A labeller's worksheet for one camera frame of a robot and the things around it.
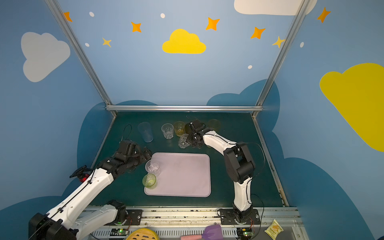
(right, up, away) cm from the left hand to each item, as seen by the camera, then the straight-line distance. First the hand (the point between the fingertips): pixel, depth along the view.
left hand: (148, 155), depth 81 cm
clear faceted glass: (+1, -8, +5) cm, 9 cm away
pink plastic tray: (+18, -13, +7) cm, 24 cm away
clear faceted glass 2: (+18, +5, +21) cm, 28 cm away
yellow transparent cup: (+14, +16, +26) cm, 34 cm away
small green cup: (-1, -16, +4) cm, 16 cm away
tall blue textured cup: (-8, +14, +19) cm, 25 cm away
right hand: (+22, +7, +14) cm, 27 cm away
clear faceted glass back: (+6, +14, +26) cm, 30 cm away
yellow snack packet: (+64, -34, -11) cm, 73 cm away
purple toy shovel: (+34, -35, -11) cm, 50 cm away
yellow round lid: (+2, -34, -14) cm, 37 cm away
